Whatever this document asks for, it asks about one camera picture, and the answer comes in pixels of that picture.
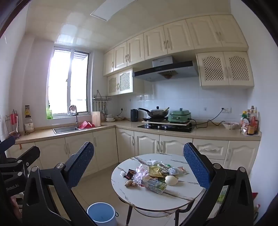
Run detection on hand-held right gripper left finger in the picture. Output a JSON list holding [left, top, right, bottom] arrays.
[[22, 142, 97, 226]]

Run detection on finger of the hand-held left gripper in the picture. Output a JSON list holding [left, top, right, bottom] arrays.
[[0, 146, 41, 181], [0, 136, 16, 161]]

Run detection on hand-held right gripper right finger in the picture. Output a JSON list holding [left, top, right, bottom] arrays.
[[180, 142, 254, 226]]

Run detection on lime green snack packet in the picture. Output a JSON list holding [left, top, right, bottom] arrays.
[[149, 166, 165, 177]]

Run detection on blue trash bin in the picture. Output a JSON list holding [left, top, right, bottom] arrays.
[[87, 203, 119, 226]]

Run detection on round marble table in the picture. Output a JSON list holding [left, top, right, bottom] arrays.
[[111, 153, 207, 226]]

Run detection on green white snack packet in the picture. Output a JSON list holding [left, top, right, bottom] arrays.
[[157, 164, 179, 176]]

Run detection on white egg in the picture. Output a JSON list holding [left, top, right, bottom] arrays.
[[165, 176, 178, 186]]

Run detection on large glass jar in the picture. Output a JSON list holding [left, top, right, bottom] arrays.
[[24, 116, 35, 133]]

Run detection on red plastic basket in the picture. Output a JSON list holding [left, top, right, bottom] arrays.
[[79, 121, 95, 129]]

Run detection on steel sink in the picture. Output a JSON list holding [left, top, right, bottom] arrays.
[[53, 126, 80, 134]]

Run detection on steel faucet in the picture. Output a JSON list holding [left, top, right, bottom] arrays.
[[69, 105, 79, 128]]

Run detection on wooden cutting board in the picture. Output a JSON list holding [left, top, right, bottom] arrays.
[[91, 111, 101, 127]]

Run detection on black gas stove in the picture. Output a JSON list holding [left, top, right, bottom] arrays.
[[137, 123, 195, 133]]

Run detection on cream kitchen base cabinets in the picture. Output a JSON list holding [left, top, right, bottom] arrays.
[[15, 119, 262, 174]]

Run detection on green electric cooker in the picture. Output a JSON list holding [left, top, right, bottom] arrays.
[[168, 108, 192, 123]]

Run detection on white bowl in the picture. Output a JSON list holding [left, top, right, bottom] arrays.
[[222, 122, 239, 130]]

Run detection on red white checkered packet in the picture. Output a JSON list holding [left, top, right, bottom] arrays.
[[133, 164, 150, 185]]

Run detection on hanging kitchen utensils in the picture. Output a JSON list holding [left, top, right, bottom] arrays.
[[93, 101, 108, 115]]

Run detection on black induction cooker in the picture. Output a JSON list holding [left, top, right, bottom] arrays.
[[143, 116, 169, 122]]

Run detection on wok with lid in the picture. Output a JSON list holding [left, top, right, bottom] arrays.
[[138, 106, 170, 119]]

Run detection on cluster of condiment bottles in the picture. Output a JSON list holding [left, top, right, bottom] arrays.
[[240, 106, 260, 136]]

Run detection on kitchen window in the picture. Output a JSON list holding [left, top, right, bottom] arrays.
[[46, 47, 90, 119]]

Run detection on range hood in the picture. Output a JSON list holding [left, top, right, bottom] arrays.
[[132, 56, 199, 82]]

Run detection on ceiling light panel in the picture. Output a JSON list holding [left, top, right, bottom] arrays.
[[90, 0, 128, 22]]

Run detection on wire dish rack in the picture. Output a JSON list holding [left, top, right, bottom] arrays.
[[5, 109, 21, 139]]

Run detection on black cooker power cable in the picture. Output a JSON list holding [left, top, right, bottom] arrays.
[[191, 109, 224, 128]]

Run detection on wall utensil rack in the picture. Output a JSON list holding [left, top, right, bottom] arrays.
[[92, 90, 112, 101]]

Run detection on cream upper wall cabinets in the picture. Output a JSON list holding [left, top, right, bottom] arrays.
[[103, 14, 249, 76]]

